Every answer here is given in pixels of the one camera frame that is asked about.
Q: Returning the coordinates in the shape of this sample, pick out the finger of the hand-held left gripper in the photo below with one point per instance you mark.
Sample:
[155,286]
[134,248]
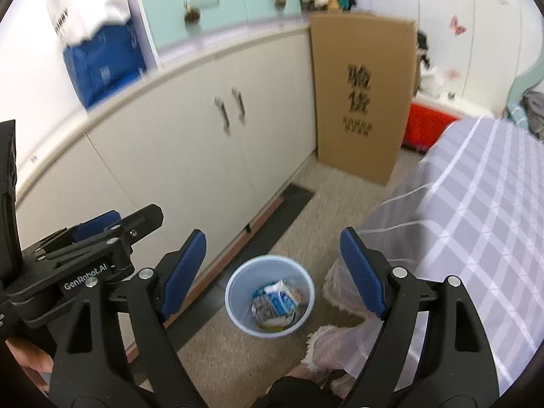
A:
[93,227]
[144,219]

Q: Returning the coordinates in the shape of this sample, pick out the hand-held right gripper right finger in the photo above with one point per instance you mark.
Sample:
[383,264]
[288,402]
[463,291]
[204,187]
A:
[361,272]

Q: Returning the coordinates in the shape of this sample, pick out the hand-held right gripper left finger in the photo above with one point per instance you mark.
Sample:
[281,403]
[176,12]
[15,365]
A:
[182,276]

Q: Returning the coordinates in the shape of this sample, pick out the light blue trash bin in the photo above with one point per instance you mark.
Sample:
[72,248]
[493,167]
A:
[242,289]

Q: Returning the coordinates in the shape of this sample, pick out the blue snack packet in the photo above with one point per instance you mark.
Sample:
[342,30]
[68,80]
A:
[278,299]

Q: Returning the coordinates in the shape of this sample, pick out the person's left hand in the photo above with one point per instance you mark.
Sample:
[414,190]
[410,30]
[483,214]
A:
[32,361]

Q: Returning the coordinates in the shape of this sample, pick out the pink fluffy slipper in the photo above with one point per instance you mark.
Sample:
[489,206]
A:
[335,289]

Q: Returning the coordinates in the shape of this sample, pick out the fuzzy white slippers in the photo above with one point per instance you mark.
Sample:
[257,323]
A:
[327,344]

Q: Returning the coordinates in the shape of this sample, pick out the black baseboard strip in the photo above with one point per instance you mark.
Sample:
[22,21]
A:
[272,229]

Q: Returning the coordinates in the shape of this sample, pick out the person's leg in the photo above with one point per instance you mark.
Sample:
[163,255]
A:
[297,393]

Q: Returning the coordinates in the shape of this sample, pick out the red storage box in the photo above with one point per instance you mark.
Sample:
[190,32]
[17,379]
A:
[427,125]

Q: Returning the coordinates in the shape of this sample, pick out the blue storage box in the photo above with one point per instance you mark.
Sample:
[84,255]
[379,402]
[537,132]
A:
[102,63]

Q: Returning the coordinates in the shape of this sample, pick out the large cardboard box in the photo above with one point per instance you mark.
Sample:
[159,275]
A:
[361,93]

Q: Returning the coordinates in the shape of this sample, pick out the white plastic bag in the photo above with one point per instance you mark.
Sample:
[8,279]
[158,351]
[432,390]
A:
[431,80]

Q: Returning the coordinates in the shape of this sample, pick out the white crumpled bag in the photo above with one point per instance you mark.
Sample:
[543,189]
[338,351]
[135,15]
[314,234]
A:
[85,12]

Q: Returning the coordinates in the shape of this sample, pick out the pale pink butterfly sticker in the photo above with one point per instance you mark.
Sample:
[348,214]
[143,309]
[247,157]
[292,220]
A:
[451,75]

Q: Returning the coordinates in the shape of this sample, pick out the light blue pillow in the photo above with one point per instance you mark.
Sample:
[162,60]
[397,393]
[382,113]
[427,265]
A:
[516,114]

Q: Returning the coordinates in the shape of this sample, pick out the grey duvet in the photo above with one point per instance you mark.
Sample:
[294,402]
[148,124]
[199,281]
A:
[534,112]

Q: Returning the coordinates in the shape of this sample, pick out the teal bed headboard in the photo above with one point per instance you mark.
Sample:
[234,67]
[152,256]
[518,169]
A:
[525,78]

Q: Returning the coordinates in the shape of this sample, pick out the white wardrobe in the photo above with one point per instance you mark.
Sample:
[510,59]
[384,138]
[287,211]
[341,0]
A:
[446,0]

